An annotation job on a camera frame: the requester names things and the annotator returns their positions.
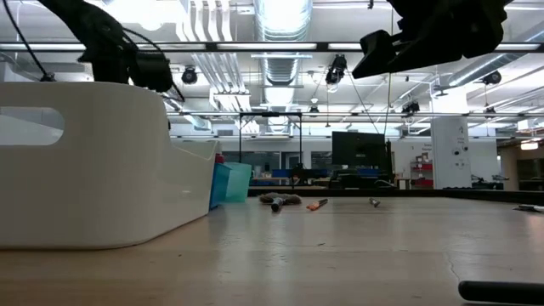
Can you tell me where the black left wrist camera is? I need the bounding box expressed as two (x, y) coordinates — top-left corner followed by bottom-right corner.
(128, 50), (175, 94)

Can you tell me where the thin black diagonal cable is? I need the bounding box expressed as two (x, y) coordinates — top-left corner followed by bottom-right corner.
(2, 0), (57, 84)

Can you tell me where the red storage shelf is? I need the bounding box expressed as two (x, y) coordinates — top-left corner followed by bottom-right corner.
(410, 155), (434, 190)

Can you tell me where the black overhead light bar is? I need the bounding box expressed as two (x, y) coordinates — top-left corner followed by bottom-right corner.
(0, 41), (544, 54)

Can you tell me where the orange-handled paint brush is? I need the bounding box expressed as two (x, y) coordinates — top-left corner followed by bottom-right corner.
(306, 197), (330, 213)

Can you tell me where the white plastic caddy with handle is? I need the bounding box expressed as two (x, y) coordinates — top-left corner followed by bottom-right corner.
(0, 81), (222, 251)

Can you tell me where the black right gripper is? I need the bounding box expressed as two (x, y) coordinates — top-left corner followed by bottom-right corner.
(351, 0), (509, 80)

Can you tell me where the black table rim frame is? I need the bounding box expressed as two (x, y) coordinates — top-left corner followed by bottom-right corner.
(258, 188), (544, 206)

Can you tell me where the black cylindrical handle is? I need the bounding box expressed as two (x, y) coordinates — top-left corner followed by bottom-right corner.
(457, 279), (544, 306)

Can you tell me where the teal translucent plastic bin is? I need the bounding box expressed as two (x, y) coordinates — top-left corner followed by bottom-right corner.
(224, 161), (253, 204)

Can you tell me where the round silver ceiling duct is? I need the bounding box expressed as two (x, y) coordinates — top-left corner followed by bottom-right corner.
(253, 0), (315, 86)

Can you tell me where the white building pillar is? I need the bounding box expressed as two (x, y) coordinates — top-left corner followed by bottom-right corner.
(430, 87), (472, 190)

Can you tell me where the grey bristle brush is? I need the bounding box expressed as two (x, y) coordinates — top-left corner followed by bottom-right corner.
(258, 191), (303, 213)

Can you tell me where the black equipment under monitor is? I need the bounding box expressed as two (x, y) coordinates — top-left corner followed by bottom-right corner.
(329, 167), (396, 190)

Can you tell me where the large black monitor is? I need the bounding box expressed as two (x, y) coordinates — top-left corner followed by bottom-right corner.
(331, 131), (387, 169)

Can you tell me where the thin hanging ceiling cable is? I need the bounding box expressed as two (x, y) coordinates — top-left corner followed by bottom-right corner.
(383, 71), (392, 136)

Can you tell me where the diagonal silver ceiling duct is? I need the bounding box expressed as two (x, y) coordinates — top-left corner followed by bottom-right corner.
(445, 31), (544, 88)

